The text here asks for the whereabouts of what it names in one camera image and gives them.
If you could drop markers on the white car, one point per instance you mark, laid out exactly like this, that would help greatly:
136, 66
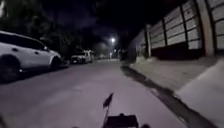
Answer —
26, 53

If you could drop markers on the pale concrete pavement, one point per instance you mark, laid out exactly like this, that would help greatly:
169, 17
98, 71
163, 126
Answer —
196, 83

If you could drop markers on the dark kerb gutter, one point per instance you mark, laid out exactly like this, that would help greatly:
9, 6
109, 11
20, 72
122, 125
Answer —
160, 93

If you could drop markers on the row of trees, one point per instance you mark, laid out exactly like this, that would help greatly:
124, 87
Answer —
33, 20

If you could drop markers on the wall with pale panels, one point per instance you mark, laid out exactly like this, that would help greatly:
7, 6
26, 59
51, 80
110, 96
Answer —
180, 30

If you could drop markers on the street lamp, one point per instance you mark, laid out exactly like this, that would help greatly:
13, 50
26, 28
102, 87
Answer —
113, 40

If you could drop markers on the white pickup truck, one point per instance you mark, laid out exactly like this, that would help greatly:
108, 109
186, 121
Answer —
81, 57

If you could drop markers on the grey asphalt road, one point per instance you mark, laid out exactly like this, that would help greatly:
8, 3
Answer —
76, 93

